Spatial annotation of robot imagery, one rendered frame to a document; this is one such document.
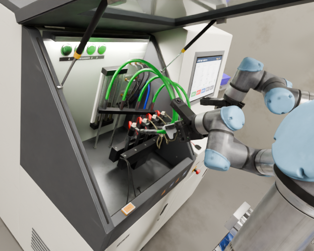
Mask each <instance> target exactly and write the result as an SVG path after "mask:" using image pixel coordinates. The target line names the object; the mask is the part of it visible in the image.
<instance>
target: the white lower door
mask: <svg viewBox="0 0 314 251"><path fill-rule="evenodd" d="M182 181H183V180H182ZM182 181H180V182H179V183H178V184H177V185H176V186H175V187H174V188H173V189H172V190H171V191H169V192H168V193H167V194H166V195H165V196H164V197H163V198H162V199H161V200H160V201H158V202H157V203H156V204H155V205H154V206H153V207H152V208H151V209H150V210H149V211H147V212H146V213H145V214H144V215H143V216H142V217H141V218H140V219H139V220H138V221H136V222H135V223H134V224H133V225H132V226H131V227H130V228H129V229H128V230H127V231H125V232H124V233H123V234H122V235H121V236H120V237H119V238H118V239H117V240H116V241H114V242H113V243H112V244H111V245H110V246H109V247H108V248H107V249H106V250H105V251H139V250H140V249H141V248H142V246H143V245H144V244H145V243H146V242H147V241H148V240H149V239H150V237H151V236H152V234H153V232H154V230H155V229H156V227H157V225H158V223H159V222H160V220H161V218H162V216H163V215H164V213H165V211H166V209H167V207H168V206H169V204H170V202H171V200H172V199H173V197H174V195H175V193H176V192H177V190H178V188H179V186H180V185H181V183H182Z"/></svg>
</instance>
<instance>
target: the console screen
mask: <svg viewBox="0 0 314 251"><path fill-rule="evenodd" d="M224 52H225V50H219V51H198V52H195V56H194V61H193V66H192V71H191V76H190V81H189V86H188V91H187V95H188V98H189V101H190V105H191V106H192V105H195V104H197V103H199V102H200V99H202V98H203V97H210V98H211V97H213V96H214V93H215V89H216V85H217V81H218V76H219V72H220V68H221V64H222V60H223V56H224Z"/></svg>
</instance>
